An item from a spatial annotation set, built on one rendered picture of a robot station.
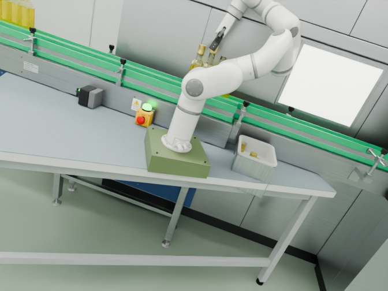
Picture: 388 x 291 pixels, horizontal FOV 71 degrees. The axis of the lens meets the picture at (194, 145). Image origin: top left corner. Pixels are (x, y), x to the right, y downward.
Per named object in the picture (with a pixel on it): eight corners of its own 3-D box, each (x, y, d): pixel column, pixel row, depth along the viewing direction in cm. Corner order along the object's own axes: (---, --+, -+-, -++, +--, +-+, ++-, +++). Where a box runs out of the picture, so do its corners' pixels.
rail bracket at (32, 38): (37, 56, 135) (38, 29, 130) (26, 58, 129) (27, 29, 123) (30, 54, 136) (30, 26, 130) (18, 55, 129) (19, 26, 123)
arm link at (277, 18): (245, 21, 101) (251, 53, 113) (273, 50, 88) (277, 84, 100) (285, 0, 100) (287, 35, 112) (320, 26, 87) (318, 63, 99)
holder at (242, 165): (265, 156, 141) (271, 143, 138) (268, 183, 117) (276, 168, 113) (234, 145, 142) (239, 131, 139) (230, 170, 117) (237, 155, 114)
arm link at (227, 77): (254, 78, 99) (257, 87, 84) (191, 94, 104) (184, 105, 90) (249, 51, 95) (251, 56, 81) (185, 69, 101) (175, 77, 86)
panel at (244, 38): (349, 128, 148) (385, 67, 133) (351, 130, 146) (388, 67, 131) (193, 74, 153) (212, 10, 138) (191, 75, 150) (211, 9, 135)
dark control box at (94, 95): (101, 105, 137) (103, 89, 134) (93, 109, 130) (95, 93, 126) (86, 100, 138) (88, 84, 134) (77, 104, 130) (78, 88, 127)
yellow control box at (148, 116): (152, 123, 136) (155, 110, 133) (147, 129, 129) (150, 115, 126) (139, 119, 136) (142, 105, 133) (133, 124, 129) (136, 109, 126)
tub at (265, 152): (267, 160, 136) (273, 145, 133) (269, 183, 116) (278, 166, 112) (234, 148, 137) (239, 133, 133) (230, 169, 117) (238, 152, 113)
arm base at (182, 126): (196, 159, 104) (211, 123, 98) (165, 154, 99) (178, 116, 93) (186, 138, 117) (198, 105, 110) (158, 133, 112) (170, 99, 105)
